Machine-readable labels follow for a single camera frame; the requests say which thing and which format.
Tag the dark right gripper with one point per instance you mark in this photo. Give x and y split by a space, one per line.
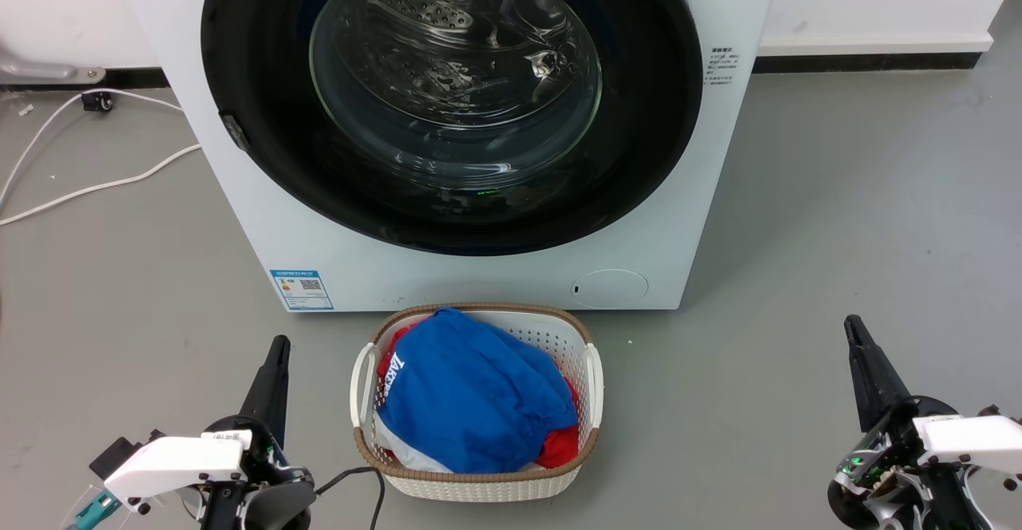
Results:
886 474

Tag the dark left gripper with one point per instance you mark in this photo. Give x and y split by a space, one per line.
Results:
275 478

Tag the round black glass washer door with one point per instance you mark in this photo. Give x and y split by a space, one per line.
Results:
255 51

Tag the white front-load washing machine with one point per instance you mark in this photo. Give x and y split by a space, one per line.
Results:
479 278

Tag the blue energy label sticker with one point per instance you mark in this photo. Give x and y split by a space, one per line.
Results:
302 289

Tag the blue garment with white print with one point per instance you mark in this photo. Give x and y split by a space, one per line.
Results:
471 394

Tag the teal connector on left wrist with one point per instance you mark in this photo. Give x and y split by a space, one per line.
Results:
89 510

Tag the round white filter cover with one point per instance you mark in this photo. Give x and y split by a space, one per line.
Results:
609 288

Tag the red garment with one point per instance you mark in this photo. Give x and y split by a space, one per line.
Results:
560 448

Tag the white woven laundry basket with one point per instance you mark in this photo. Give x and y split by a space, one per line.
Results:
575 350

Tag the black text instruction sticker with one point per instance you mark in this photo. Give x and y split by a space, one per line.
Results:
722 65

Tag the grey metal pipe bracket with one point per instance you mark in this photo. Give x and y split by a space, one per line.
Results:
40 71

